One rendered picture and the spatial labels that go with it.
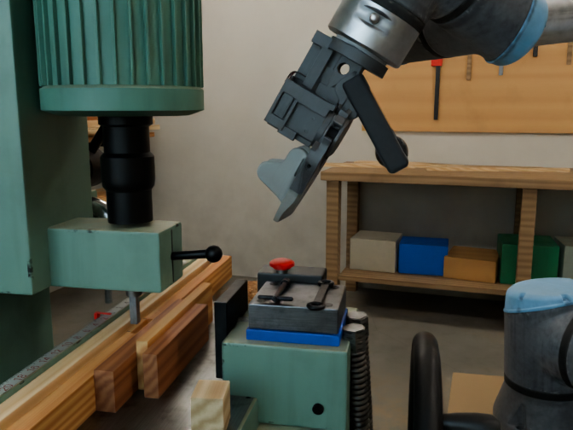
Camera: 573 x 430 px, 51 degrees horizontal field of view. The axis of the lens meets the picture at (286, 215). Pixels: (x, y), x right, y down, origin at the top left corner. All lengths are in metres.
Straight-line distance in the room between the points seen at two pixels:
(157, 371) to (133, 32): 0.34
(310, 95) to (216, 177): 3.63
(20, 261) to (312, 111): 0.36
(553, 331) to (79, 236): 0.77
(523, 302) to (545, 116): 2.77
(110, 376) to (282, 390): 0.18
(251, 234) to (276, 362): 3.60
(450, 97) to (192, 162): 1.83
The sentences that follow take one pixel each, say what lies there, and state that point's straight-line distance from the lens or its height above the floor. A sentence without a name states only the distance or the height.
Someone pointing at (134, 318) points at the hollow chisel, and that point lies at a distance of 0.74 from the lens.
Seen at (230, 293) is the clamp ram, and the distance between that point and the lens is 0.69.
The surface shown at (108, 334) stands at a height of 0.95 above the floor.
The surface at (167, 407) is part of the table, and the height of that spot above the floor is 0.90.
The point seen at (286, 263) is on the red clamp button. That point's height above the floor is 1.02.
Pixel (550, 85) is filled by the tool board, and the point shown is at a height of 1.32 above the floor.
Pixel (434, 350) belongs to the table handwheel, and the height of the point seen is 0.95.
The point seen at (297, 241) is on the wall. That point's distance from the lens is 4.11.
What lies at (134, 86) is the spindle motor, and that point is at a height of 1.22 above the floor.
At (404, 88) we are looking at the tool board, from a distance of 3.84.
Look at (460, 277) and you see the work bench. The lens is 3.48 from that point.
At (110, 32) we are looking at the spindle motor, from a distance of 0.62.
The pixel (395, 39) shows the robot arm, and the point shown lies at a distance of 0.64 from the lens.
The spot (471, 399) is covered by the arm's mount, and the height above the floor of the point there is 0.62.
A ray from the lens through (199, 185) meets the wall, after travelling 4.32.
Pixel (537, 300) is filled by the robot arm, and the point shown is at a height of 0.88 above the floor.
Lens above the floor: 1.20
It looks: 10 degrees down
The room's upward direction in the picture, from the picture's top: straight up
